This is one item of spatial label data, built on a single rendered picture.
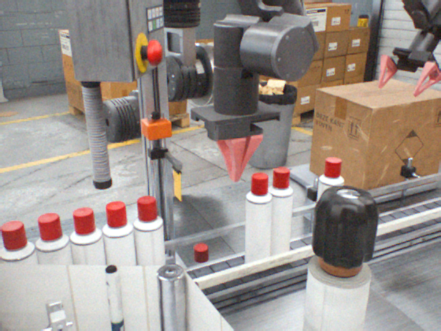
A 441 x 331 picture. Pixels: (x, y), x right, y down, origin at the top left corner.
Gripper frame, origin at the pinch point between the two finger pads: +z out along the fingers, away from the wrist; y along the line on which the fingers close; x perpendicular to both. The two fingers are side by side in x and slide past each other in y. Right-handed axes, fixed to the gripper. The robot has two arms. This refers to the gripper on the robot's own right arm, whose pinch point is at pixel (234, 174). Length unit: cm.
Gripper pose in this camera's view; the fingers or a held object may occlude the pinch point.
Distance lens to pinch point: 61.4
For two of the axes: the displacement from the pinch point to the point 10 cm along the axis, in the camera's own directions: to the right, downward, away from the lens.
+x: -4.5, -3.6, 8.2
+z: -0.1, 9.2, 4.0
